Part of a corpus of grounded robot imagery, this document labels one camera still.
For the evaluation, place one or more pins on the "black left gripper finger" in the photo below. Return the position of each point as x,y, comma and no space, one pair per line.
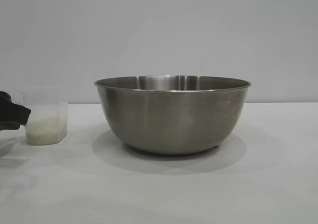
12,114
4,96

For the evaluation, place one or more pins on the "translucent plastic measuring cup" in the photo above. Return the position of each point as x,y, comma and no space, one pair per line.
47,102

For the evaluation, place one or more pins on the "white rice grains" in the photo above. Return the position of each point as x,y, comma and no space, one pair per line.
46,132

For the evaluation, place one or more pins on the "stainless steel mixing bowl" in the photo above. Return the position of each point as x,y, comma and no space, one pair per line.
171,117

